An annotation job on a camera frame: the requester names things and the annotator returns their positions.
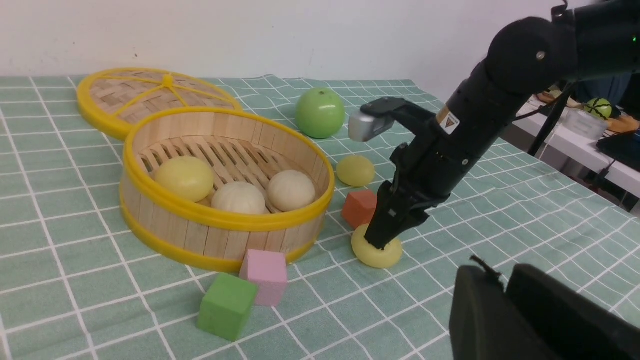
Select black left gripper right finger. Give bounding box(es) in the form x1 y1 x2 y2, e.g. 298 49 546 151
506 264 640 360

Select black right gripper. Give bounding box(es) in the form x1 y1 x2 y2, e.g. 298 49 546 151
365 117 501 249

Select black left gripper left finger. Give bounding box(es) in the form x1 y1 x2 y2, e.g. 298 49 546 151
449 255 551 360

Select yellow bun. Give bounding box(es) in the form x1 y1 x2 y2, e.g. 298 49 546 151
335 154 376 188
153 156 215 203
350 223 403 269

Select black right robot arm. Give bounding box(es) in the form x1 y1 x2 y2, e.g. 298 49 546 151
359 0 639 249

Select bamboo steamer tray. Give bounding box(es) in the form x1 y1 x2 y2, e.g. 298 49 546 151
119 107 335 272

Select woven bamboo steamer lid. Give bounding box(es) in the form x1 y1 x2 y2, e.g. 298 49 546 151
77 67 243 141

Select orange cube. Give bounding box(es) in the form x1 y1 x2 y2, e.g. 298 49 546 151
341 189 377 230

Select green apple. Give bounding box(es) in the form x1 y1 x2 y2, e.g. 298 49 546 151
294 87 345 139

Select pink cube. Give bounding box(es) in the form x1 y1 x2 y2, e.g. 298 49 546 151
239 249 288 307

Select white side table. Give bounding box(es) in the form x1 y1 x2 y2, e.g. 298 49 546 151
502 113 640 197

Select green cube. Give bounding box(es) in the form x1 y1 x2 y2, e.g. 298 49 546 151
196 272 258 342

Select green striped ball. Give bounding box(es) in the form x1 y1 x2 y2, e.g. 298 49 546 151
583 97 613 120

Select green checkered tablecloth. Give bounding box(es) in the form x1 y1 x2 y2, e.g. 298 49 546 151
0 76 640 360

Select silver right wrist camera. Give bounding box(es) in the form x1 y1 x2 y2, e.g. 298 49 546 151
348 97 436 143

